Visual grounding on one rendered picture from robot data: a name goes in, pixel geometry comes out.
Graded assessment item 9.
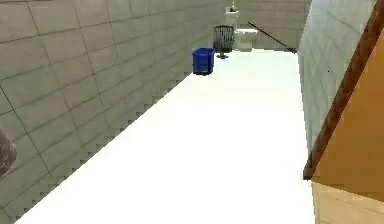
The black plunger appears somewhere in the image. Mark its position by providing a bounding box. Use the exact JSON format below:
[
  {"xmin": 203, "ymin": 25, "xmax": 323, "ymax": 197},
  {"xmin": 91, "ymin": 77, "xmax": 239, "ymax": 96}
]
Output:
[{"xmin": 216, "ymin": 39, "xmax": 230, "ymax": 60}]

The white toilet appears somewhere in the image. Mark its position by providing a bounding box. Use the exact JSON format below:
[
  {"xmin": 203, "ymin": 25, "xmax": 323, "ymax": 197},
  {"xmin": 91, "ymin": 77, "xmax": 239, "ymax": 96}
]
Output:
[{"xmin": 225, "ymin": 7, "xmax": 259, "ymax": 53}]

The blue bin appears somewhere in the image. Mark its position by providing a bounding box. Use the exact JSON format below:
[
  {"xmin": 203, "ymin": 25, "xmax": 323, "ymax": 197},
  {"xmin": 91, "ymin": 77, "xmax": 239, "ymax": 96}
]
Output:
[{"xmin": 191, "ymin": 47, "xmax": 216, "ymax": 76}]

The black long-handled broom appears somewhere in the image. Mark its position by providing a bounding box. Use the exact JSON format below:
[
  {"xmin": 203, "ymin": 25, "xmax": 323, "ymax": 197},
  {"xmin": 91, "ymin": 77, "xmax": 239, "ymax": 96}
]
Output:
[{"xmin": 247, "ymin": 21, "xmax": 298, "ymax": 54}]

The black wire waste basket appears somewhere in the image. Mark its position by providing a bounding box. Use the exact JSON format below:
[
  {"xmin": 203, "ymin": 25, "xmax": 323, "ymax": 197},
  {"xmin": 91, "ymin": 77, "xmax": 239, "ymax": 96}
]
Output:
[{"xmin": 213, "ymin": 24, "xmax": 235, "ymax": 54}]

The tan wooden door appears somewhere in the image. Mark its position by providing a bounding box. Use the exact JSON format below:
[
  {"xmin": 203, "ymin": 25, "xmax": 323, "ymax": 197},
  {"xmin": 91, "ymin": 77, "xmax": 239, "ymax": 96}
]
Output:
[{"xmin": 302, "ymin": 0, "xmax": 384, "ymax": 203}]

